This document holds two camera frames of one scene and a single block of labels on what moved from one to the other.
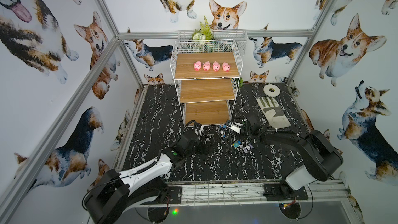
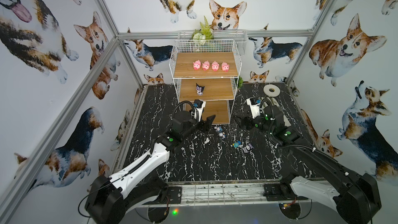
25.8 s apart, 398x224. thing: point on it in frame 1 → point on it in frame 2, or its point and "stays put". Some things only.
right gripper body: [246, 131] → [258, 123]
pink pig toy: [206, 66] stays put
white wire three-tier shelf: [207, 72] stays put
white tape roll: [271, 90] stays put
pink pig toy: [226, 67] stays put
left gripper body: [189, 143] → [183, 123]
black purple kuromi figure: [248, 147] → [199, 89]
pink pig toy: [197, 65] stays put
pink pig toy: [216, 66] stays put
